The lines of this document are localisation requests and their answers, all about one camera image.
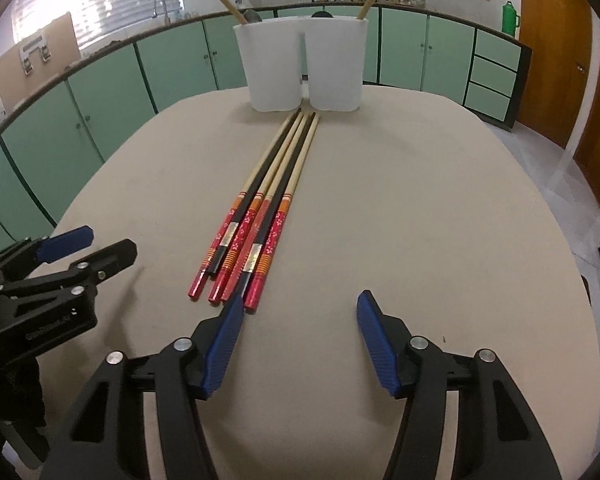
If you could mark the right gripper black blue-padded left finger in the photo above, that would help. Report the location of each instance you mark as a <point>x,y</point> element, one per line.
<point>103,434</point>

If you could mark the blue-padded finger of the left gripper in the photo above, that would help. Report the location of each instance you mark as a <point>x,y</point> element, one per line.
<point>65,244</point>

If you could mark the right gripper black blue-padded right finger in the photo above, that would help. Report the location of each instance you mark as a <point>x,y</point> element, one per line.
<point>498,436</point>

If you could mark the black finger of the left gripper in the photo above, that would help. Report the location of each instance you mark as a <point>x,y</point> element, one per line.
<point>101,265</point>

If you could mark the red bamboo chopstick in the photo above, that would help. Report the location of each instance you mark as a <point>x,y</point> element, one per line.
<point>261,198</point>
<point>200,278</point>

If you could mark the black red-handled chopstick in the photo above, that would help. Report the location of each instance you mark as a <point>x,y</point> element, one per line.
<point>238,211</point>

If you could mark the red-handled bamboo chopstick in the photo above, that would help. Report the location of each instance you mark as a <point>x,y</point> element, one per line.
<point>259,275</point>

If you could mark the green lower kitchen cabinets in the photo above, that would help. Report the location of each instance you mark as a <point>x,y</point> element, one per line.
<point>68,130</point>

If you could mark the brown cardboard box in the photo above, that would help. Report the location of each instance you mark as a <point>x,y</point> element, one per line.
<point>37,59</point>

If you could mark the chrome sink faucet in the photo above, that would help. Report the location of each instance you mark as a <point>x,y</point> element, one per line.
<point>160,10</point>

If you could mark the white twin utensil holder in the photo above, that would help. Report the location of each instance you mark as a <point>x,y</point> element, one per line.
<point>288,59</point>

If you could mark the black ladle spoon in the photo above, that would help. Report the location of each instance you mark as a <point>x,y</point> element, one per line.
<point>321,14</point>

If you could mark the green thermos bottle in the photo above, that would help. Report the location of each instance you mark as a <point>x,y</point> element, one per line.
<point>510,19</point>

